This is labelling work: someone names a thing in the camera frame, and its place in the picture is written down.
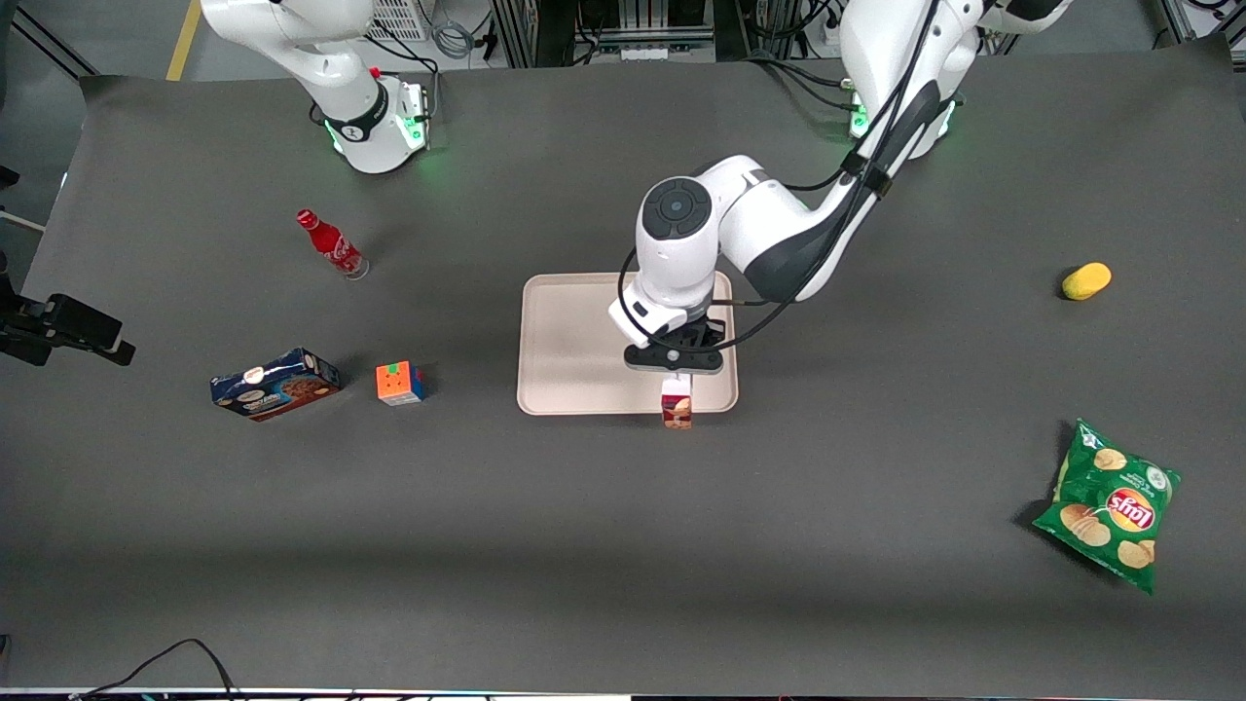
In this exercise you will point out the blue cookie box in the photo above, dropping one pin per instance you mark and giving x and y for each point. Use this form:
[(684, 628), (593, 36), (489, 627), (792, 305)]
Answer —
[(277, 386)]

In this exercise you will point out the white power strip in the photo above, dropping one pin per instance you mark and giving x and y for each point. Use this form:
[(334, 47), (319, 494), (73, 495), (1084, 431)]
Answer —
[(829, 34)]

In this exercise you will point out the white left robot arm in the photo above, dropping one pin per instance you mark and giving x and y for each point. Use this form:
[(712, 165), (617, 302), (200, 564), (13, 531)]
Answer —
[(769, 224)]

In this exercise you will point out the yellow lemon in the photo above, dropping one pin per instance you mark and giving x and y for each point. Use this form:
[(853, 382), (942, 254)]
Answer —
[(1086, 281)]

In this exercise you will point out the dark grey table mat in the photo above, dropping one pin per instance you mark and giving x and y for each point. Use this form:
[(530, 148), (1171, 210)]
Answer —
[(623, 555)]

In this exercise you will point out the red cookie box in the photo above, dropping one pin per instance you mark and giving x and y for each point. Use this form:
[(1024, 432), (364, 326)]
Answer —
[(677, 409)]

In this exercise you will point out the green chips bag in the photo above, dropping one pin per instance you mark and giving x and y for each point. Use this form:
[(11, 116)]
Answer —
[(1110, 506)]

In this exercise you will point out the white perforated box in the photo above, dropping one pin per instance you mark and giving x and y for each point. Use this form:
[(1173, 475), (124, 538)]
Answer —
[(399, 18)]

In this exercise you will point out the aluminium equipment rack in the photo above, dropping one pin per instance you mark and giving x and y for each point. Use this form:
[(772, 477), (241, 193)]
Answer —
[(604, 24)]

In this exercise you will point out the red soda bottle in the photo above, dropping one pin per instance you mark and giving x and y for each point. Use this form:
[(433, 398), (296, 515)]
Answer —
[(333, 244)]

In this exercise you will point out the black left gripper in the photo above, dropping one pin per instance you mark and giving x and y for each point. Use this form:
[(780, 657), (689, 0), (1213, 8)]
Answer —
[(715, 330)]

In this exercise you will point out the beige plastic tray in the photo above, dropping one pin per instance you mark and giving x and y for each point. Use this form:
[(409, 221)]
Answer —
[(574, 341)]

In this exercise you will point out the colourful puzzle cube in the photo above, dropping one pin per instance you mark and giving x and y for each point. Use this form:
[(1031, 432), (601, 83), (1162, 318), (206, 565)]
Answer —
[(399, 383)]

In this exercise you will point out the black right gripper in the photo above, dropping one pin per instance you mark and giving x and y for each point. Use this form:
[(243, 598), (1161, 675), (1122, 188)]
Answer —
[(11, 329)]

